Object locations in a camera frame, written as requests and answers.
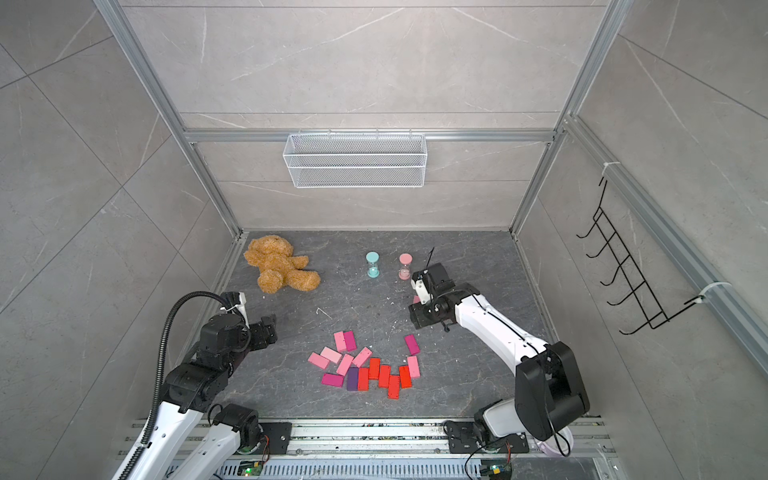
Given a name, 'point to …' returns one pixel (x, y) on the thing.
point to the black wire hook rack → (651, 312)
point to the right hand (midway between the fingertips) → (425, 313)
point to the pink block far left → (319, 360)
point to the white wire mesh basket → (356, 161)
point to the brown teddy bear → (273, 255)
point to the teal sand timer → (372, 271)
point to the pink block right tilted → (361, 357)
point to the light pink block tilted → (333, 356)
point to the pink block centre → (344, 365)
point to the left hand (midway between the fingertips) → (263, 316)
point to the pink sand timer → (405, 272)
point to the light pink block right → (414, 368)
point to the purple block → (352, 379)
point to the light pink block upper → (340, 341)
